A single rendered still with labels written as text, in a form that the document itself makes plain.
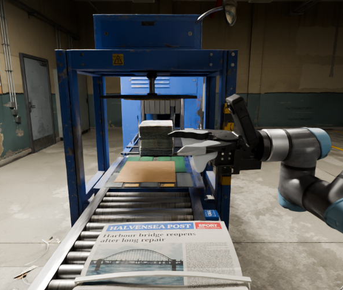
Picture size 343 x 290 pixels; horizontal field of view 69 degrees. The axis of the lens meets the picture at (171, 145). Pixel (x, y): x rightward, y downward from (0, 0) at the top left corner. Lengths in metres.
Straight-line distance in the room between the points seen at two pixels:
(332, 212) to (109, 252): 0.42
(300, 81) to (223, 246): 9.46
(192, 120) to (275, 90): 6.14
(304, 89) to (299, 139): 9.36
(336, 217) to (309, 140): 0.17
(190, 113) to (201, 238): 3.21
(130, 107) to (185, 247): 3.29
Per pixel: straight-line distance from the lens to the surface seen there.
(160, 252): 0.53
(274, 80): 9.52
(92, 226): 1.12
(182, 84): 3.68
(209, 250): 0.53
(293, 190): 0.62
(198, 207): 1.22
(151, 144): 2.14
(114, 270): 0.50
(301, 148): 0.61
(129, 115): 3.74
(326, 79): 10.32
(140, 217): 1.14
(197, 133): 0.56
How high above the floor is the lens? 1.33
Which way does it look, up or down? 12 degrees down
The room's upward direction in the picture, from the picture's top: straight up
